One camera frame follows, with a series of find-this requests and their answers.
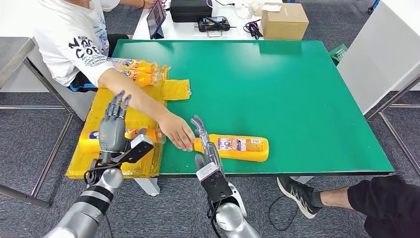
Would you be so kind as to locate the white table foot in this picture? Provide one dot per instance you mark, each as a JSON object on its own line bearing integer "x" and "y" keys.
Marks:
{"x": 149, "y": 188}
{"x": 303, "y": 179}

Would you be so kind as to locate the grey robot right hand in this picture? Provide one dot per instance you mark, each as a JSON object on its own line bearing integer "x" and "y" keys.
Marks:
{"x": 210, "y": 154}

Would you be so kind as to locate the clear plastic bag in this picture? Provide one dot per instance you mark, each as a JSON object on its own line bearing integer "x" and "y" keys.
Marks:
{"x": 243, "y": 10}

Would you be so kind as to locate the person's left hand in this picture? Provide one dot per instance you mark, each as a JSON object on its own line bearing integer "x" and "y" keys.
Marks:
{"x": 149, "y": 3}

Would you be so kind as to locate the person's right forearm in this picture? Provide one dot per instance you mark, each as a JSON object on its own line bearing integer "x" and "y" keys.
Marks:
{"x": 131, "y": 95}

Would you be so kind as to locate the green box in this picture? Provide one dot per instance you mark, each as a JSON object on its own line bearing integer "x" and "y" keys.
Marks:
{"x": 338, "y": 53}

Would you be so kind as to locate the white side table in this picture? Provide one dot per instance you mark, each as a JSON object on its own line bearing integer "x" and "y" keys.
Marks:
{"x": 380, "y": 49}

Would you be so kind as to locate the person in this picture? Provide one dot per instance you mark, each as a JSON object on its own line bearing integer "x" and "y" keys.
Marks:
{"x": 387, "y": 203}
{"x": 72, "y": 42}

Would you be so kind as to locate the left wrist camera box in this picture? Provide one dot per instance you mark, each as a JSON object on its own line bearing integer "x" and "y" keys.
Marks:
{"x": 139, "y": 149}

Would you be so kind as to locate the white desk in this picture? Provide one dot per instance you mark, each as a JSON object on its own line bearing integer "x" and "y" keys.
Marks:
{"x": 180, "y": 31}

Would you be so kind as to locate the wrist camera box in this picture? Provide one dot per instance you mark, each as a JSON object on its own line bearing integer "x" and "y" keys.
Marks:
{"x": 139, "y": 149}
{"x": 215, "y": 182}

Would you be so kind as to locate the white paper slip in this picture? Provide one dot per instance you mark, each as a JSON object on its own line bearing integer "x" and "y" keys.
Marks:
{"x": 272, "y": 7}

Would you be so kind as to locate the black carrying case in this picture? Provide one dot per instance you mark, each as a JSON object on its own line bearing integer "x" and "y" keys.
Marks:
{"x": 191, "y": 11}

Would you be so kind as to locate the person's right hand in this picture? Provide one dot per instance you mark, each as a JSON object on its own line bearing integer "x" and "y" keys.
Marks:
{"x": 177, "y": 131}

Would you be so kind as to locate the black tablet with stand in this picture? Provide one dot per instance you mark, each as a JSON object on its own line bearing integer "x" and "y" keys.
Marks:
{"x": 155, "y": 18}

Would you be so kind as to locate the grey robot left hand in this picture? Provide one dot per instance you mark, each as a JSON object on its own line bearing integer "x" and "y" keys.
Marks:
{"x": 111, "y": 131}

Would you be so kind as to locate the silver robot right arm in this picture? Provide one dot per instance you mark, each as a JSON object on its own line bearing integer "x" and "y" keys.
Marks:
{"x": 234, "y": 216}

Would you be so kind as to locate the black handheld controller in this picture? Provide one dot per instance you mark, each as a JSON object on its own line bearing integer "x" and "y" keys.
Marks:
{"x": 214, "y": 25}

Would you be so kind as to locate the yellow taped cardboard sheet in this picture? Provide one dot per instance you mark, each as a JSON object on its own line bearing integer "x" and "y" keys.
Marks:
{"x": 141, "y": 108}

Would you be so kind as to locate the metal table frame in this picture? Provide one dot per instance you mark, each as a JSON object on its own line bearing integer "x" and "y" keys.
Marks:
{"x": 392, "y": 99}

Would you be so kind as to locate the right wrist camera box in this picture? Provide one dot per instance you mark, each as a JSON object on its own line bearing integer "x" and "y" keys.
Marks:
{"x": 215, "y": 182}

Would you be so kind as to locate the blue caster leg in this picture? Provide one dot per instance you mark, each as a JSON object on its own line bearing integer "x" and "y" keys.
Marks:
{"x": 374, "y": 5}

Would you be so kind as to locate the brown cardboard box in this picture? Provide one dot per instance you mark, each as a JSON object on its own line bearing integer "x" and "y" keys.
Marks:
{"x": 284, "y": 25}

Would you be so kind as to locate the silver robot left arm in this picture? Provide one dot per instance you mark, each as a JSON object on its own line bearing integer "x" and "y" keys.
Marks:
{"x": 85, "y": 203}

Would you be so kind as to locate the person's left forearm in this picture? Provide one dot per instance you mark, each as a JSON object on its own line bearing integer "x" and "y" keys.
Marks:
{"x": 131, "y": 2}

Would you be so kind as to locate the orange detergent bottle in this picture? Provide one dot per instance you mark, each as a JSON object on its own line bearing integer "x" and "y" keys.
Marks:
{"x": 134, "y": 64}
{"x": 142, "y": 78}
{"x": 236, "y": 149}
{"x": 88, "y": 141}

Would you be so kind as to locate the black sneaker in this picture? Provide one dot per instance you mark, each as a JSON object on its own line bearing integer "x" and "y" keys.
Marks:
{"x": 296, "y": 194}

